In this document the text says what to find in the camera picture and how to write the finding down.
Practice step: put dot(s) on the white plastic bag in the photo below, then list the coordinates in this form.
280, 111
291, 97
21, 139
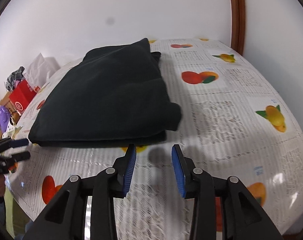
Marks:
41, 67

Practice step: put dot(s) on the red cardboard box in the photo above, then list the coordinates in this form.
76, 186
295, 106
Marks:
21, 95

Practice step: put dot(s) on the wooden chair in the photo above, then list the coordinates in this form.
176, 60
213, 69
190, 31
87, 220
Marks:
5, 101

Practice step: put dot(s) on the fruit print tablecloth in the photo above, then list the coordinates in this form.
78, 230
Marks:
216, 120

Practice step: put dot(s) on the purple plastic toy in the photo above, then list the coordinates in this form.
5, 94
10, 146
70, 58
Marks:
4, 117

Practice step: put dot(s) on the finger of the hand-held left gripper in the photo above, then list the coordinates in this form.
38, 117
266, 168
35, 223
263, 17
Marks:
17, 142
20, 156

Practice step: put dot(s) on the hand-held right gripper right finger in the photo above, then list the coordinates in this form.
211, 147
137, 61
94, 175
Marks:
177, 170

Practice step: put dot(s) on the black t-shirt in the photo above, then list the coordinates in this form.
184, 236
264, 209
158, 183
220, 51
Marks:
104, 100

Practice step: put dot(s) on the brown wooden door frame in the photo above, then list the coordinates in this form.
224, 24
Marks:
237, 17

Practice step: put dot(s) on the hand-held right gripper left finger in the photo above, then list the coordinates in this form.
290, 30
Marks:
130, 170

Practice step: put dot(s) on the checked grey cloth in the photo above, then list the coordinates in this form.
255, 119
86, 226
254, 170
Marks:
15, 76

